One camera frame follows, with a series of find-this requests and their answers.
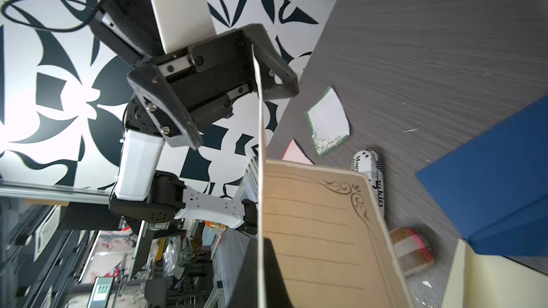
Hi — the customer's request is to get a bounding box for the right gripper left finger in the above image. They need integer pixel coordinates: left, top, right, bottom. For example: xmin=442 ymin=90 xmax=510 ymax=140
xmin=227 ymin=238 xmax=258 ymax=308

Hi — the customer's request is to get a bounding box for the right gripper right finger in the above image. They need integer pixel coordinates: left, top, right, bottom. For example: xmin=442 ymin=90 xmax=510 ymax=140
xmin=264 ymin=238 xmax=293 ymax=308

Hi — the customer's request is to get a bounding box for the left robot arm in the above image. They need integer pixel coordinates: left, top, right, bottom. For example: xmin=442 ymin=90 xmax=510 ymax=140
xmin=89 ymin=0 xmax=299 ymax=234

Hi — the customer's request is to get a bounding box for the dark blue envelope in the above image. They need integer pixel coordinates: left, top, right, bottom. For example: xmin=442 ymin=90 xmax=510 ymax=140
xmin=416 ymin=97 xmax=547 ymax=257

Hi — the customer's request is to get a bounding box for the brown plaid glasses case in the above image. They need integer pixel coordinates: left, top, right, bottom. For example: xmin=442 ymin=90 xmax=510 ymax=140
xmin=389 ymin=227 xmax=435 ymax=278

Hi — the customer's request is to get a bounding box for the white letter paper green border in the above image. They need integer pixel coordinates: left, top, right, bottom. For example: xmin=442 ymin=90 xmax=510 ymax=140
xmin=305 ymin=86 xmax=350 ymax=157

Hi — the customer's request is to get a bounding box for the cream envelope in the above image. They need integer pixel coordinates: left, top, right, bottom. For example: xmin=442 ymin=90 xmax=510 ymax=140
xmin=442 ymin=239 xmax=547 ymax=307

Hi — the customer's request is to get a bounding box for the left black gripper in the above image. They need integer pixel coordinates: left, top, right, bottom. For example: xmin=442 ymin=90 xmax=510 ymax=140
xmin=127 ymin=24 xmax=299 ymax=150

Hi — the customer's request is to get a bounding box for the white black patterned glasses case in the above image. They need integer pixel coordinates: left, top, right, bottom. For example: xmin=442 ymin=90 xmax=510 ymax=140
xmin=352 ymin=149 xmax=385 ymax=216

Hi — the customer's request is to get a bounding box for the beige lined letter paper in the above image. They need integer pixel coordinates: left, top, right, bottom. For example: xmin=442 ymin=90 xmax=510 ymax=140
xmin=257 ymin=143 xmax=412 ymax=307

